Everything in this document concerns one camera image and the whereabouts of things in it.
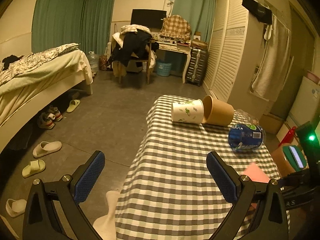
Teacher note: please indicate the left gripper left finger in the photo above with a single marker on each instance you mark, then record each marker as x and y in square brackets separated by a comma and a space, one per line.
[41, 220]

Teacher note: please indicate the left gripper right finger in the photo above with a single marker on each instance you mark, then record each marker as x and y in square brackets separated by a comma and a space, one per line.
[270, 218]

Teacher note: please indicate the pink faceted cup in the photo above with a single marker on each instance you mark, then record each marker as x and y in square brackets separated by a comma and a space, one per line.
[255, 173]

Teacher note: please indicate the brown kraft paper cup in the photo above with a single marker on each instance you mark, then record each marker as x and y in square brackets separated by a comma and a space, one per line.
[217, 112]

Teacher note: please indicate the white floral paper cup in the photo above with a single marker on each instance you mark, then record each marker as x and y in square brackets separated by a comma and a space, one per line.
[190, 111]

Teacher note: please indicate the smartphone lit screen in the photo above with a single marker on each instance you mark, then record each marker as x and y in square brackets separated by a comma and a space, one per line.
[298, 161]

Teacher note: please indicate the green stool cushion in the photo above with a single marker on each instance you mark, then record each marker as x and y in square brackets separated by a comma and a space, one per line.
[288, 155]

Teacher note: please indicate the pale green slipper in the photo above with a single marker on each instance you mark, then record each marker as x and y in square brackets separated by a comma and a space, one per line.
[34, 167]

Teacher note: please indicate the red bottle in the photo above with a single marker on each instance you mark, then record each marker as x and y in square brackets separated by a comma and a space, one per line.
[289, 136]

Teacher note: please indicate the white slipper near corner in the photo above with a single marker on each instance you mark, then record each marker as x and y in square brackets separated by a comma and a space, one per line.
[15, 208]

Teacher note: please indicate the sneaker under bed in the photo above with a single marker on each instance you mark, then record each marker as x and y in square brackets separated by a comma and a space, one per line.
[46, 121]
[54, 114]

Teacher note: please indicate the blue label water bottle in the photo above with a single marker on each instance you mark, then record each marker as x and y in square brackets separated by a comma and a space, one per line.
[242, 137]

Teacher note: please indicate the white small fridge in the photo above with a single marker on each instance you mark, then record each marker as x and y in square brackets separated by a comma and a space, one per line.
[306, 105]

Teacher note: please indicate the slipper near bed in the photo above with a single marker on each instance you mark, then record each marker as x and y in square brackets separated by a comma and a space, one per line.
[73, 104]

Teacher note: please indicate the clear plastic bottle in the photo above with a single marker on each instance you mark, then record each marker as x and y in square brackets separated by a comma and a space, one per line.
[246, 117]

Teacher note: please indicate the checkered tablecloth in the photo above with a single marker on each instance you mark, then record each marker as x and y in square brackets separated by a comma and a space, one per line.
[168, 192]

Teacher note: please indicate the hanging white towel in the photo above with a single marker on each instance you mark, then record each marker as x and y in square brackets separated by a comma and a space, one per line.
[274, 66]

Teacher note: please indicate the pink basin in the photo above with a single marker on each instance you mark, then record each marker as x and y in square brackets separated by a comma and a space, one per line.
[313, 77]

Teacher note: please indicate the bed with patterned bedding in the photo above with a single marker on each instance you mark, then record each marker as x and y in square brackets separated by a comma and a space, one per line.
[26, 94]

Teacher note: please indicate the large water jug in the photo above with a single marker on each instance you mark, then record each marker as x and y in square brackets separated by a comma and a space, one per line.
[93, 59]

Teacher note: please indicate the blue laundry basket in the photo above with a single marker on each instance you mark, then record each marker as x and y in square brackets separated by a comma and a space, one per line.
[163, 69]

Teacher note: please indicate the silver black suitcase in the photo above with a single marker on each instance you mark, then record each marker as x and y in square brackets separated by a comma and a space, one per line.
[197, 66]

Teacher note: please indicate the white louvered wardrobe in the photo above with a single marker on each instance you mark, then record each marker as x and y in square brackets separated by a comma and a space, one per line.
[232, 57]

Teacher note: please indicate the chair with piled clothes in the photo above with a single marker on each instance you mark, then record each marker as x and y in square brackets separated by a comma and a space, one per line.
[133, 42]

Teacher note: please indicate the black hanging bag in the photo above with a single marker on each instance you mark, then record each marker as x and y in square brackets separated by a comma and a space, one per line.
[259, 11]

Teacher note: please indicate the cardboard box on suitcase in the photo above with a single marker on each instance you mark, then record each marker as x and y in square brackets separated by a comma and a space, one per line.
[197, 44]

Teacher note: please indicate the green curtain left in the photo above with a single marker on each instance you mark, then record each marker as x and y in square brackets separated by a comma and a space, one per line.
[58, 22]

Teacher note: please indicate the green curtain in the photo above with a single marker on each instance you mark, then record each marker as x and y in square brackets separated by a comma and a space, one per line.
[198, 13]
[58, 22]

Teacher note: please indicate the white desk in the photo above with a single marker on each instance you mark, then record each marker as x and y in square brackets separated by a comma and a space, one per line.
[177, 48]

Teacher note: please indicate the black television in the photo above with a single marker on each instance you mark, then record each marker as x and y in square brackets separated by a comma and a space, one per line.
[148, 18]

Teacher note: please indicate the plaid cloth cover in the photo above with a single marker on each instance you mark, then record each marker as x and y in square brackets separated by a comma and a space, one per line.
[176, 27]

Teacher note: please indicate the green curtain right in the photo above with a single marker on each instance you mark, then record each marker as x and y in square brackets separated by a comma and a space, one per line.
[198, 13]

